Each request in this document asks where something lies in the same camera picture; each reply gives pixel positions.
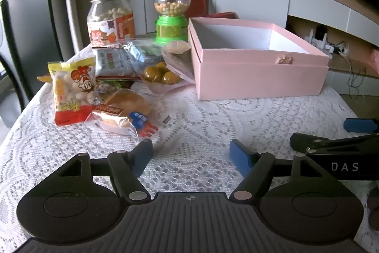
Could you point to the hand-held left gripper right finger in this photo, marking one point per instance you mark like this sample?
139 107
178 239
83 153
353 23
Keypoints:
239 156

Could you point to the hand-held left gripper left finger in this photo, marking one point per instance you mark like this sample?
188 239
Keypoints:
140 161

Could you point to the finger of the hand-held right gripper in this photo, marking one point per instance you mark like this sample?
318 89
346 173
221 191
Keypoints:
361 125
340 144

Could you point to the clear bun packet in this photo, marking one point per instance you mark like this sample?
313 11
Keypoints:
124 104

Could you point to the pink cardboard box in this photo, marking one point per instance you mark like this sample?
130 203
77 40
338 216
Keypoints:
251 78

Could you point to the white green snack packet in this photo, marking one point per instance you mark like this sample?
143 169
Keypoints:
112 60

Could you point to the glass jar of puffed snacks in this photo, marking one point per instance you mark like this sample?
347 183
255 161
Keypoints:
106 18

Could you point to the white lace tablecloth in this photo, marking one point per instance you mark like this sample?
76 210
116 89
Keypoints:
192 122

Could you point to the dark red snack packet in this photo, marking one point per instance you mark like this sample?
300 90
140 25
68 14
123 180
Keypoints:
115 84

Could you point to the white power strip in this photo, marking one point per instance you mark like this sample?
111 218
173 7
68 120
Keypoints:
331 48

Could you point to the green olives in clear bag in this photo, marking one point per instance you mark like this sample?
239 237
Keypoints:
154 75

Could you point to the yellow red puff snack packet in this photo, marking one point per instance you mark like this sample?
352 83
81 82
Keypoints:
71 87

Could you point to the silver green snack packet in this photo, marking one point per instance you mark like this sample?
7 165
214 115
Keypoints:
145 51

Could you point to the white cabinet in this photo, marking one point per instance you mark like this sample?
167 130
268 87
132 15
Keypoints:
325 16

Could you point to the green gumball machine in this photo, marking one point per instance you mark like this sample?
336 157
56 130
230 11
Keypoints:
171 27

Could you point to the red round plastic basin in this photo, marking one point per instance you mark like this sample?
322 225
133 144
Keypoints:
197 4

